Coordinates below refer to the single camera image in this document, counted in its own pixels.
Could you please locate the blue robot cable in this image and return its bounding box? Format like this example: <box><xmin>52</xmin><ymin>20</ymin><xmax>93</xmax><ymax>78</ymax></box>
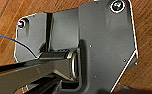
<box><xmin>0</xmin><ymin>32</ymin><xmax>19</xmax><ymax>44</ymax></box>

